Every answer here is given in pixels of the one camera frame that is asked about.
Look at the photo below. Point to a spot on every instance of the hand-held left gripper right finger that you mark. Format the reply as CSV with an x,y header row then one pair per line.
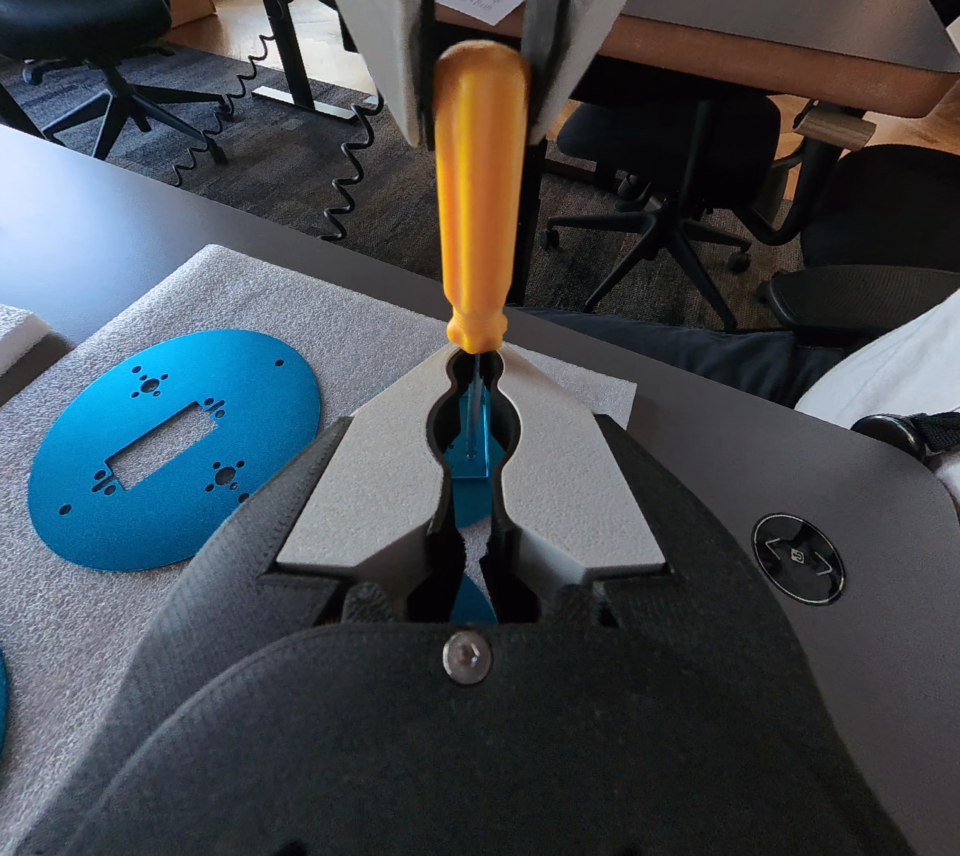
x,y
577,489

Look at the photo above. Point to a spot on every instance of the white foam sheet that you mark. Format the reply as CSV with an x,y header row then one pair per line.
x,y
112,631

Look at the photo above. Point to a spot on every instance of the black round desk control button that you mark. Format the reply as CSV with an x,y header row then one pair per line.
x,y
799,558

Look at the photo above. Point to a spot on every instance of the blue round plate with bracket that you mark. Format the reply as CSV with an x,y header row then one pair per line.
x,y
469,496

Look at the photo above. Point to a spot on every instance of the white foam block round hole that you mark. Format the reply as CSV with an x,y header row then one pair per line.
x,y
19,331

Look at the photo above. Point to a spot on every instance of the grey desk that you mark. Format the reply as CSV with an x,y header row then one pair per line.
x,y
150,226

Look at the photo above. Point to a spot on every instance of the large blue disc rectangular cutout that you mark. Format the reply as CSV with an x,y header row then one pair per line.
x,y
247,391

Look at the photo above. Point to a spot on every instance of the black stool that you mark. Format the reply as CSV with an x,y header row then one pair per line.
x,y
82,16

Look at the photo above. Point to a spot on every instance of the person's dark trousers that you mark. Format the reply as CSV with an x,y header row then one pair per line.
x,y
712,354

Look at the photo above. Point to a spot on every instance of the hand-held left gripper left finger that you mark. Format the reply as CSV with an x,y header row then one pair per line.
x,y
367,489

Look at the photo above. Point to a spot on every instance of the small blue round disc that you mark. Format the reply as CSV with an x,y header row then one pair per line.
x,y
472,605

